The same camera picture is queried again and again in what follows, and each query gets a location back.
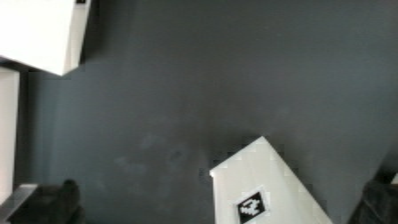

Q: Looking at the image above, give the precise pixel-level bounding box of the small white cabinet top block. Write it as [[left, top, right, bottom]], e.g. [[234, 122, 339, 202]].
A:
[[210, 137, 334, 224]]

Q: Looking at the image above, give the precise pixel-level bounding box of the white U-shaped border frame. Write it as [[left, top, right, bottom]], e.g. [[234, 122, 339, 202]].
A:
[[0, 67, 19, 204]]

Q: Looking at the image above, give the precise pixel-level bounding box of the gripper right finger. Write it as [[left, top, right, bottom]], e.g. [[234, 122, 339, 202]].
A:
[[348, 173, 398, 224]]

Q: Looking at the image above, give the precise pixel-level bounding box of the white cabinet body box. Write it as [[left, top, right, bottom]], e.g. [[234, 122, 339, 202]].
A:
[[0, 0, 92, 76]]

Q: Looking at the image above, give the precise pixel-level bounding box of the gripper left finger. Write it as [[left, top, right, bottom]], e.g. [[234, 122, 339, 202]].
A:
[[0, 179, 83, 224]]

